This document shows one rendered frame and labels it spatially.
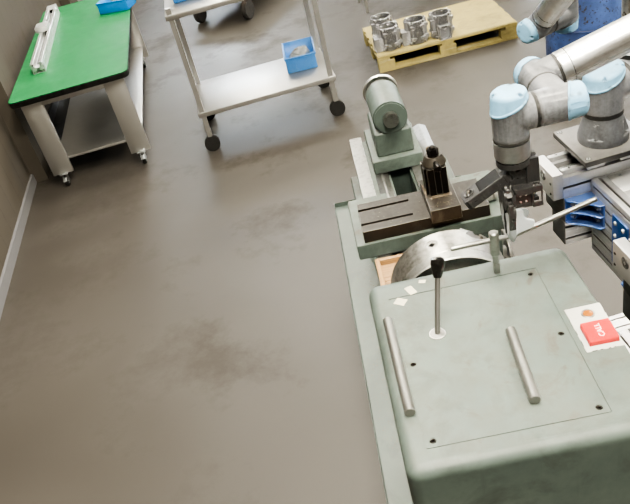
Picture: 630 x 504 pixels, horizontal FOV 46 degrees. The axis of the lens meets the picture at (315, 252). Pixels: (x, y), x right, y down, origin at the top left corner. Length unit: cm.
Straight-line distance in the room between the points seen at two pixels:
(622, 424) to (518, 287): 43
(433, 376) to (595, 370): 31
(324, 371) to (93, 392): 115
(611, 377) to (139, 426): 244
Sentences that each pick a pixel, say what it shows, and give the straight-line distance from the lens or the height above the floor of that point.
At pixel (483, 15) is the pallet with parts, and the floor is 14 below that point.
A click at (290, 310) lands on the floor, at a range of 383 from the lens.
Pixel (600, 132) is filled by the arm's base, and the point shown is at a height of 121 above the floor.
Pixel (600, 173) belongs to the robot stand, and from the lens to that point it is 247.
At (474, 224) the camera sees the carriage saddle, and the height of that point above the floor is 91.
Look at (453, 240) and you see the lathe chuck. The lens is 195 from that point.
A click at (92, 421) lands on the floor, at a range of 371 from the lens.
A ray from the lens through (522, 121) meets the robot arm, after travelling 157.
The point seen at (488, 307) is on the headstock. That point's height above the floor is 126.
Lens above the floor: 239
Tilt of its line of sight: 35 degrees down
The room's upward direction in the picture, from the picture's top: 15 degrees counter-clockwise
